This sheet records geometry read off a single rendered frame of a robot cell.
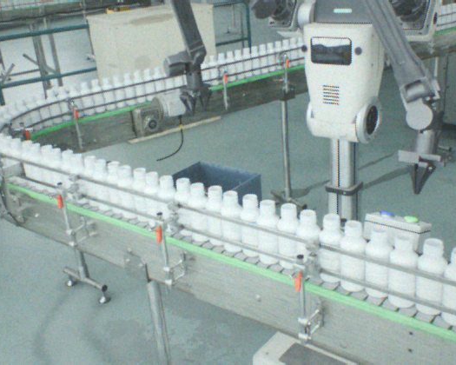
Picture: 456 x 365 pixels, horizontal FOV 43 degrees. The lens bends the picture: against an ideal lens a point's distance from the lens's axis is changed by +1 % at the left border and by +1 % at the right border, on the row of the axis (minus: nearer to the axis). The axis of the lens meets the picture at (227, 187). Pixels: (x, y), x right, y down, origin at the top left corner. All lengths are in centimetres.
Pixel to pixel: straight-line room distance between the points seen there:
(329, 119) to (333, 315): 76
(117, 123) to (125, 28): 252
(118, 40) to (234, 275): 417
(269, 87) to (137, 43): 227
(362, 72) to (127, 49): 391
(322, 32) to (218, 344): 160
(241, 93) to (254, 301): 208
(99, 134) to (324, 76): 151
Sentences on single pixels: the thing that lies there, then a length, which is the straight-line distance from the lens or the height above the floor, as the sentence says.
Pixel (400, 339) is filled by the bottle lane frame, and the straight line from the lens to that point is 136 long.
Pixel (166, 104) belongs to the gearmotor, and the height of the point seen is 100.
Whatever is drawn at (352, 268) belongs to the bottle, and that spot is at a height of 107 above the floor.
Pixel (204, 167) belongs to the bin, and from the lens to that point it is 235.
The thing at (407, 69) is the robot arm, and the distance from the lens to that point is 141.
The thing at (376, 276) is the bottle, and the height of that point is 106.
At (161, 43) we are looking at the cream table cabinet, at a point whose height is 90.
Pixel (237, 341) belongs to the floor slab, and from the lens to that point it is 284.
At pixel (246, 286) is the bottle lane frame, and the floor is 93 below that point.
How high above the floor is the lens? 178
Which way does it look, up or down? 24 degrees down
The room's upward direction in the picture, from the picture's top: 5 degrees counter-clockwise
